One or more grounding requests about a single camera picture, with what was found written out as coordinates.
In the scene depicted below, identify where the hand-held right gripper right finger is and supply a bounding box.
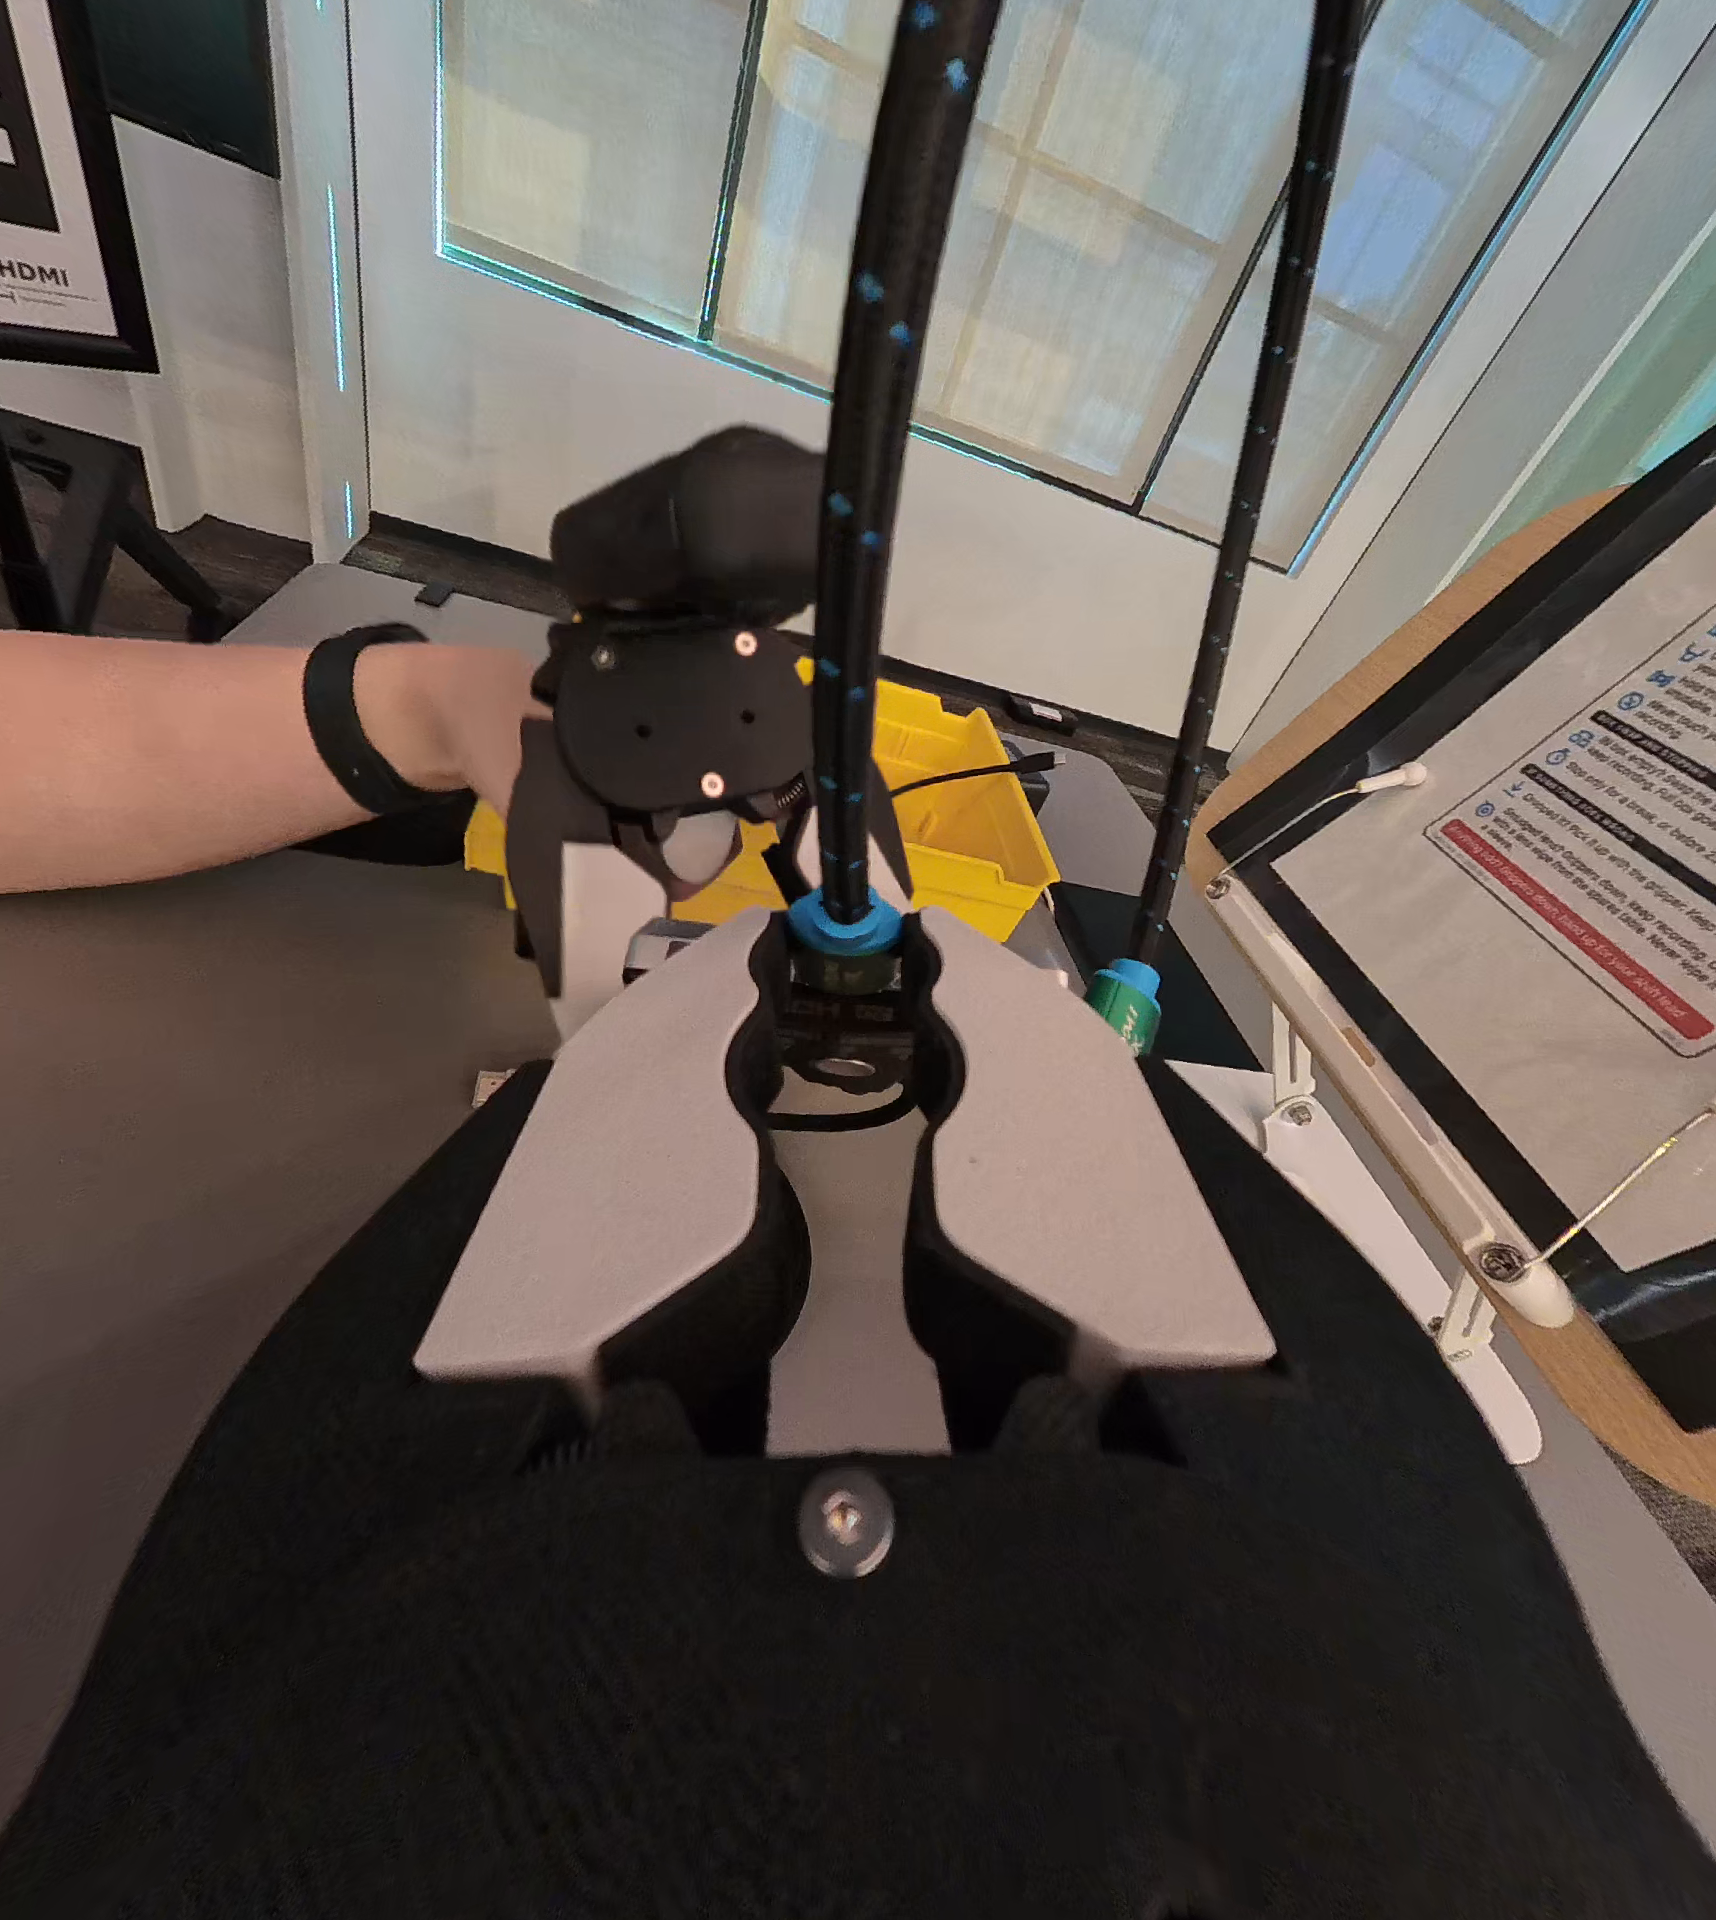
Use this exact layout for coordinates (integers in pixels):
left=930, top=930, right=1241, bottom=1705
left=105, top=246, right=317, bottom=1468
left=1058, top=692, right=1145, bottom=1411
left=904, top=905, right=1277, bottom=1454

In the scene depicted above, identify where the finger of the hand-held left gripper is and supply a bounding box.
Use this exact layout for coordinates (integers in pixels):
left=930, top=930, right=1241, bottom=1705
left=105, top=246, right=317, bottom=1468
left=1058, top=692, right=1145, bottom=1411
left=504, top=715, right=608, bottom=1001
left=857, top=754, right=919, bottom=904

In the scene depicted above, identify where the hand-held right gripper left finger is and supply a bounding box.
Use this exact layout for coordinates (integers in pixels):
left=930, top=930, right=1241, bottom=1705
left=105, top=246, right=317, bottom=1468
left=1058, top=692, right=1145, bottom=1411
left=412, top=905, right=816, bottom=1454

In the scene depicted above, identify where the silver metal hdmi hub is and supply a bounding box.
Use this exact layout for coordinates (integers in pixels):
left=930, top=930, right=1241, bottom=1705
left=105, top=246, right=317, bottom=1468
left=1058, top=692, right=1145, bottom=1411
left=552, top=839, right=709, bottom=1042

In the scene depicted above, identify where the braided hdmi cable blue plug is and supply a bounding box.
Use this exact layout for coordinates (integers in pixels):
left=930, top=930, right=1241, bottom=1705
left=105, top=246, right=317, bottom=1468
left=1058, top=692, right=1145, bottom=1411
left=771, top=0, right=1009, bottom=1129

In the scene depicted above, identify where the person's left forearm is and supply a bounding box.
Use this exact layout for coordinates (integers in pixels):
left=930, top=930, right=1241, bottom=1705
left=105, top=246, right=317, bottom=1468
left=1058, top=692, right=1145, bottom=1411
left=0, top=619, right=354, bottom=904

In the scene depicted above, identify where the person's left hand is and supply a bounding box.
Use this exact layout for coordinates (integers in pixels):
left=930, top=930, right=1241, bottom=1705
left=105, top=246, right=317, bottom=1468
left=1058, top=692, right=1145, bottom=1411
left=371, top=642, right=548, bottom=801

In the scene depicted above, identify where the black wristband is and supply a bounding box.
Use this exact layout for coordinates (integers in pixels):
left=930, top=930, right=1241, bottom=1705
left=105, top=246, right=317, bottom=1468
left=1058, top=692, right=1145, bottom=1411
left=299, top=619, right=480, bottom=822

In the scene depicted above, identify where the round wooden board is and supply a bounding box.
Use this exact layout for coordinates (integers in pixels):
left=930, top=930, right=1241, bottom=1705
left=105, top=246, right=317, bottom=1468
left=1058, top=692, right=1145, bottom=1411
left=1183, top=484, right=1716, bottom=1535

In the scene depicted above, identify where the frosted glass window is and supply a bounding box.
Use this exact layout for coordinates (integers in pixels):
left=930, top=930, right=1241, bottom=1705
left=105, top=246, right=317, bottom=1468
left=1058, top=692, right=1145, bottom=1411
left=434, top=0, right=1658, bottom=582

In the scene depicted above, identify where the black framed instruction sheet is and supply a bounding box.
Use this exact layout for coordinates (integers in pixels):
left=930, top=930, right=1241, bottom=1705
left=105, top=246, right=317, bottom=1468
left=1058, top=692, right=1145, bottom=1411
left=1199, top=366, right=1716, bottom=1437

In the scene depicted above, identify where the black sign stand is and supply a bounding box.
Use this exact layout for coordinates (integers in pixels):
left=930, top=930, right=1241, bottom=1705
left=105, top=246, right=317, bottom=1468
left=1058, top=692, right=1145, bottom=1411
left=0, top=342, right=233, bottom=643

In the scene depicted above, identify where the framed marker sign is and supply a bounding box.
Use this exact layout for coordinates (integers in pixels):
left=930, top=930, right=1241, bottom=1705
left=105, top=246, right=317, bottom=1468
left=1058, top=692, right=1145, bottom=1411
left=0, top=0, right=163, bottom=378

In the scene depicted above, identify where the thin black cable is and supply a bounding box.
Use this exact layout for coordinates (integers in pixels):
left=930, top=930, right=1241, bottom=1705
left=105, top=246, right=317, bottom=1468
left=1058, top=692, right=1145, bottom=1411
left=879, top=752, right=1067, bottom=822

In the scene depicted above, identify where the white metal bracket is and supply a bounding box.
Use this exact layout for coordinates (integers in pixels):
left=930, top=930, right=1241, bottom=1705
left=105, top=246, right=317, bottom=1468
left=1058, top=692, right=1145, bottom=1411
left=1251, top=1007, right=1549, bottom=1469

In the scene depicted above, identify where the braided cable green plug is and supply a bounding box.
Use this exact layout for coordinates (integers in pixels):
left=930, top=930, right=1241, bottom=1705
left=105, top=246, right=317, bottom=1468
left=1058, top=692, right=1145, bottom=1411
left=1081, top=0, right=1380, bottom=1062

